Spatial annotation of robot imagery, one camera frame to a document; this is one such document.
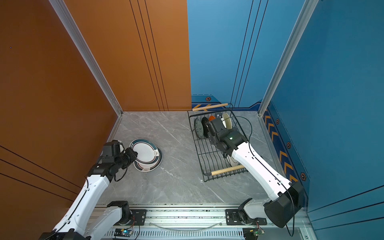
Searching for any white plate grey pattern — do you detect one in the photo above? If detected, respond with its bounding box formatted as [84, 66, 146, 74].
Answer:
[227, 155, 239, 167]

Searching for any black wire dish rack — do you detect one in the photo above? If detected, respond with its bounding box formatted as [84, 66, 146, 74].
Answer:
[188, 109, 248, 182]

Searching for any white plate green rim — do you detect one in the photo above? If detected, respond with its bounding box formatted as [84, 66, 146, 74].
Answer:
[130, 139, 160, 165]

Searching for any white plate dark rim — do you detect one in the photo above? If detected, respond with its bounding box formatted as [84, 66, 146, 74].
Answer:
[134, 149, 163, 173]

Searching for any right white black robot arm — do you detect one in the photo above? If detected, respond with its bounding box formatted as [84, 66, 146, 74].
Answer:
[203, 118, 305, 228]

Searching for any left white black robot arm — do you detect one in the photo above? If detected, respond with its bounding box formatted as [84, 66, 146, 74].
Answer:
[40, 140, 138, 240]

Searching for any cream small plate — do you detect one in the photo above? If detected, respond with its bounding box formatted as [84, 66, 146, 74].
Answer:
[221, 113, 233, 130]

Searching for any grey-green patterned small plate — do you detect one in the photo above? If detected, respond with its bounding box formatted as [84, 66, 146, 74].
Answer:
[194, 118, 205, 139]

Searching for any black small plate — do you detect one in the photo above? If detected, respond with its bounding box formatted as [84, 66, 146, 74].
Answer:
[201, 117, 209, 138]

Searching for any left green circuit board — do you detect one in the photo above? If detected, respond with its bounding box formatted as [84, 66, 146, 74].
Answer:
[114, 228, 134, 238]

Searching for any green circuit board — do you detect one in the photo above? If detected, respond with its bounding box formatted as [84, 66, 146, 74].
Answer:
[243, 228, 265, 240]
[114, 228, 134, 238]

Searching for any right green circuit board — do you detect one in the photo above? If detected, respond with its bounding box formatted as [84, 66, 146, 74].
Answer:
[243, 228, 265, 240]

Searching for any near wooden rack handle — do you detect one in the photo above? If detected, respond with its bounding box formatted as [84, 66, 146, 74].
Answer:
[210, 165, 245, 176]

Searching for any wooden rack handle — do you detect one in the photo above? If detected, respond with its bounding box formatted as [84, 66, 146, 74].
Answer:
[210, 165, 245, 176]
[192, 103, 229, 112]

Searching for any far wooden rack handle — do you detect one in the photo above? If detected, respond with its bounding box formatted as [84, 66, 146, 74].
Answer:
[192, 103, 229, 112]

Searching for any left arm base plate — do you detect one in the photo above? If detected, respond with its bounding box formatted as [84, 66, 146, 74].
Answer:
[114, 209, 147, 226]

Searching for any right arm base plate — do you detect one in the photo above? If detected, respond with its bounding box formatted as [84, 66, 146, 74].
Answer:
[225, 209, 267, 226]

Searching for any aluminium front rail frame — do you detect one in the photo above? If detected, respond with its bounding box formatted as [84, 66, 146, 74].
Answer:
[53, 203, 319, 240]

